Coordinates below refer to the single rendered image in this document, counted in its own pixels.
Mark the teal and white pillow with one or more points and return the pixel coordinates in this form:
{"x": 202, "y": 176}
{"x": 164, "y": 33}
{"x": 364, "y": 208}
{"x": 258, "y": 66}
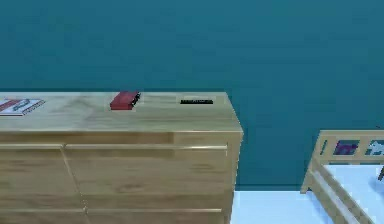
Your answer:
{"x": 376, "y": 147}

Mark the black remote control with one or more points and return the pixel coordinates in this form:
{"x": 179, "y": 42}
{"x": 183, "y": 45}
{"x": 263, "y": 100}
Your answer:
{"x": 196, "y": 101}

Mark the light wooden bed frame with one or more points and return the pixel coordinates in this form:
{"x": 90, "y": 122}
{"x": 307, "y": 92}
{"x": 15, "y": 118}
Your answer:
{"x": 328, "y": 186}

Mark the light wooden chest of drawers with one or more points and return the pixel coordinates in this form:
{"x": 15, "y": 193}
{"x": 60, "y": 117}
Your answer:
{"x": 133, "y": 166}

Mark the white and red book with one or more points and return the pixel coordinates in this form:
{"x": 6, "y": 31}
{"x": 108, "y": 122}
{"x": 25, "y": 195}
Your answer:
{"x": 18, "y": 106}

